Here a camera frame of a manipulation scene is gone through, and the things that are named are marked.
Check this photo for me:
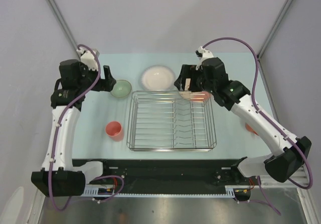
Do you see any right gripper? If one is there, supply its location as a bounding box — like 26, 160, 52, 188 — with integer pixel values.
174, 64, 216, 94

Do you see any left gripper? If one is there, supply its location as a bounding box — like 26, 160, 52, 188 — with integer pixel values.
77, 62, 115, 93

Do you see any green ceramic bowl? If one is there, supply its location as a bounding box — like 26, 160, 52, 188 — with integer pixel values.
110, 80, 132, 98

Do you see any white deep plate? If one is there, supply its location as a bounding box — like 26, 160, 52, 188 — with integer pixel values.
140, 65, 175, 90

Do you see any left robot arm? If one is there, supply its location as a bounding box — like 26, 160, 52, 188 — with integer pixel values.
31, 59, 116, 197

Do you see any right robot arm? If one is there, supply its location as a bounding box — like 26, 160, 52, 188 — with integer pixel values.
174, 58, 311, 184

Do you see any cream and pink plate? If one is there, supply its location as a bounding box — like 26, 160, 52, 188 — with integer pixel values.
179, 91, 211, 102

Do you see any pink plastic cup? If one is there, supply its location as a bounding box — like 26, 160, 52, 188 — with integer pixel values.
105, 121, 124, 142

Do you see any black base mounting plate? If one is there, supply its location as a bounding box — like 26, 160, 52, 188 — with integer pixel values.
51, 159, 264, 201

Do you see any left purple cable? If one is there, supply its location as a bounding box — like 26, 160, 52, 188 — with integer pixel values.
47, 44, 125, 211

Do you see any purple cable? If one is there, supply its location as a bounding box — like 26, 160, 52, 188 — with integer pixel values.
202, 37, 314, 214
47, 44, 125, 211

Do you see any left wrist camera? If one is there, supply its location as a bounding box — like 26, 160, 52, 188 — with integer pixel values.
76, 47, 98, 71

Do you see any metal wire dish rack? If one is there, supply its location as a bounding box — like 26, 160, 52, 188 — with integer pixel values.
127, 90, 217, 151

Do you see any orange mug with handle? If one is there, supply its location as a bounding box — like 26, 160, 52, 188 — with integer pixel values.
245, 124, 257, 135

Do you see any white cable duct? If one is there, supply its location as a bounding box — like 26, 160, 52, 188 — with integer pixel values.
82, 185, 251, 198

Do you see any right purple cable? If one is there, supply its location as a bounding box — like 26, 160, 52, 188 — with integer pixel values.
202, 37, 314, 214

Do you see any aluminium frame rail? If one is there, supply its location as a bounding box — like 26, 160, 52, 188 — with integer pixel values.
250, 162, 313, 189

